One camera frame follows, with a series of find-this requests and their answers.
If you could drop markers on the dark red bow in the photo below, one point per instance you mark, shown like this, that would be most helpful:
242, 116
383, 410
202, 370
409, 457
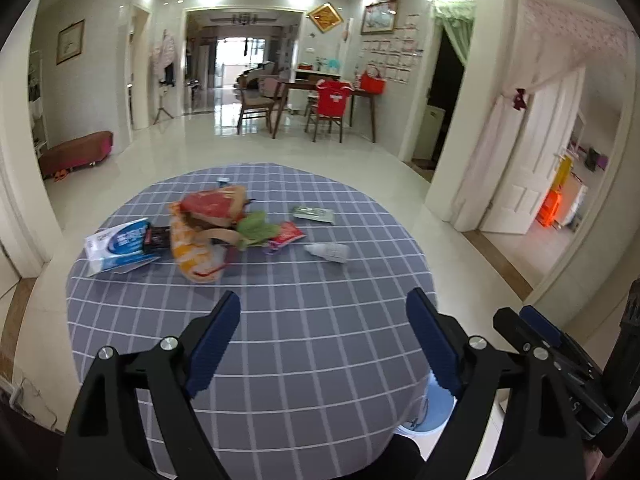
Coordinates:
519, 98

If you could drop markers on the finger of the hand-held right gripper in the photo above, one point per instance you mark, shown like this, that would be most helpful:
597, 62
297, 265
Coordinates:
510, 327
545, 330

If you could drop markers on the blue white plastic packet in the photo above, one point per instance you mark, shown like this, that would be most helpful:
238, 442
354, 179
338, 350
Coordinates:
120, 245

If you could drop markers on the clothes on coat stand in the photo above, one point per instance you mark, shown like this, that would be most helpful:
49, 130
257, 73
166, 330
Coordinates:
164, 55

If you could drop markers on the brown upholstered bench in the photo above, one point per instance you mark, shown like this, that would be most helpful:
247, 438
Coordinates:
75, 152

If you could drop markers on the orange patterned snack bag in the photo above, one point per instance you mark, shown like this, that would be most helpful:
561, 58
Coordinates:
192, 255

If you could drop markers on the pink red wrapper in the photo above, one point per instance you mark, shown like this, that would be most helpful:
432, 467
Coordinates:
287, 235

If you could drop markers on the white shelf rack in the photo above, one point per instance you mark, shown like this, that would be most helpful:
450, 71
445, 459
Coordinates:
36, 105

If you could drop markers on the orange plastic toy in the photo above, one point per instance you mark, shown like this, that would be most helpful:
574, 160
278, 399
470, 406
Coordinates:
549, 209

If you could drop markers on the red shirt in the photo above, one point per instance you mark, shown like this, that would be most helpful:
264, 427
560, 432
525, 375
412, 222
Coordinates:
332, 97

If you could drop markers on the wooden dining table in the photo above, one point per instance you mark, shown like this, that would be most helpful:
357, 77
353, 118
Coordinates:
365, 95

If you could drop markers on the red snack bag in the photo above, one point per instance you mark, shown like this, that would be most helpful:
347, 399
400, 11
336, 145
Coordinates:
212, 205

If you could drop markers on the grey checked tablecloth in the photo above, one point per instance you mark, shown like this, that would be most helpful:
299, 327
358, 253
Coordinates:
300, 335

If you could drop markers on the green wrapper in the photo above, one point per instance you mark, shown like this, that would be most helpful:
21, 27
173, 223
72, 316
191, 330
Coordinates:
257, 227

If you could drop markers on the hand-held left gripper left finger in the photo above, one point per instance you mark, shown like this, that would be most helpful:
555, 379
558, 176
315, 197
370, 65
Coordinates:
215, 340

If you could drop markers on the pink lace curtain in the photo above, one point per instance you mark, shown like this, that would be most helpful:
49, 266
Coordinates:
565, 45

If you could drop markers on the framed wall picture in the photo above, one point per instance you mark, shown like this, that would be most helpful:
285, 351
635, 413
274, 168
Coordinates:
70, 42

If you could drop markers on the white panel door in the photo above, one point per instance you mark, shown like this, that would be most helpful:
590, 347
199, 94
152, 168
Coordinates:
540, 160

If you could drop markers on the green door curtain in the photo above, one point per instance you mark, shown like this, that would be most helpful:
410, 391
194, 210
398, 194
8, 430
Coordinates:
455, 20

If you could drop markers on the gold diamond wall ornament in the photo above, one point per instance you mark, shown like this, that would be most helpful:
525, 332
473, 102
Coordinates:
326, 17

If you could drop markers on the wooden dining chair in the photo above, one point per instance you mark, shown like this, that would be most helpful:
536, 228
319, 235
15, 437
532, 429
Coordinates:
325, 122
255, 102

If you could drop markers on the small white plastic bottle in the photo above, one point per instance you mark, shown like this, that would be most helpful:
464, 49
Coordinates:
330, 252

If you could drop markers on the white cabinet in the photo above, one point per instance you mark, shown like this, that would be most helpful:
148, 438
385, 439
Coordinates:
430, 132

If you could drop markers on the wooden coat stand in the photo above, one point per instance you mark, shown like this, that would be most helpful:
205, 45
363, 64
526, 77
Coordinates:
162, 107

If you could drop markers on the light blue table fan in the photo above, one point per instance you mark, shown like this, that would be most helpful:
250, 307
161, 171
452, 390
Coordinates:
334, 65

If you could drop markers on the orange slippers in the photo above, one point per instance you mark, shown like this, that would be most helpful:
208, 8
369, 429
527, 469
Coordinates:
61, 175

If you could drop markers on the group of wall certificates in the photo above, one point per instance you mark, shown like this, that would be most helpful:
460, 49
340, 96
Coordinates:
395, 55

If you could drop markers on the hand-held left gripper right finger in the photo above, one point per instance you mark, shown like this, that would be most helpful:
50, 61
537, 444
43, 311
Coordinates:
432, 340

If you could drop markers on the green white wipes packet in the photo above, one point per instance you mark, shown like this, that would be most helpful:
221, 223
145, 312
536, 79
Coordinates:
314, 213

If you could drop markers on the dark small wrapper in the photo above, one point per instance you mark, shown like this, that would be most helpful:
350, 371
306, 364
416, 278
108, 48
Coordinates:
159, 239

